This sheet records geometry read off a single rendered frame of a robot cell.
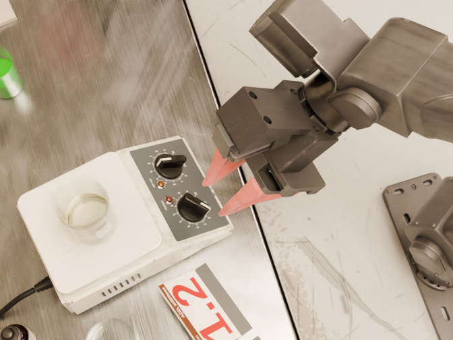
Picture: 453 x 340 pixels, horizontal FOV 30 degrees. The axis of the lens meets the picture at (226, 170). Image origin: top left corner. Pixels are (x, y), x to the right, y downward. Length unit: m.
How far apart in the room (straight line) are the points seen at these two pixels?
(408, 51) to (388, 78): 0.03
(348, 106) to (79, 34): 0.49
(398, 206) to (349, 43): 0.30
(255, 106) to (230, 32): 0.39
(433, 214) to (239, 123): 0.23
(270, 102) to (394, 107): 0.11
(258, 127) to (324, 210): 0.31
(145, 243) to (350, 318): 0.24
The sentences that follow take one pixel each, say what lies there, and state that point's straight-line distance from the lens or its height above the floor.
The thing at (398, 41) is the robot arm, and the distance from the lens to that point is 0.68.
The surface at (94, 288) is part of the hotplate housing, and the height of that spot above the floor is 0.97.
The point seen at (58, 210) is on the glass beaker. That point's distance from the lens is 0.83.
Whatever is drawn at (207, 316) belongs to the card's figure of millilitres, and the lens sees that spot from 0.92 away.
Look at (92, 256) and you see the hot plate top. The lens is 0.88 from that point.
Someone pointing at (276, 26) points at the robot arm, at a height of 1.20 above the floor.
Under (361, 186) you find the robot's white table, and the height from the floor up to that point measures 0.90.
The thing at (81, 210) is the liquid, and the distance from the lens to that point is 0.86.
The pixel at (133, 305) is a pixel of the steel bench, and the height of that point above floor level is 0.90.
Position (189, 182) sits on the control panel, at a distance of 0.94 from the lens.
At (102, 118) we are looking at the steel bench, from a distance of 1.03.
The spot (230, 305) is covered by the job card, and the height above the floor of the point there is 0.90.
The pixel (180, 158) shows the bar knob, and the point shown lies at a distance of 0.93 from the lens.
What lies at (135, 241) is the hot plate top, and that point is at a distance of 0.88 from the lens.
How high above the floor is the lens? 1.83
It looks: 70 degrees down
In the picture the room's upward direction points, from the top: 4 degrees counter-clockwise
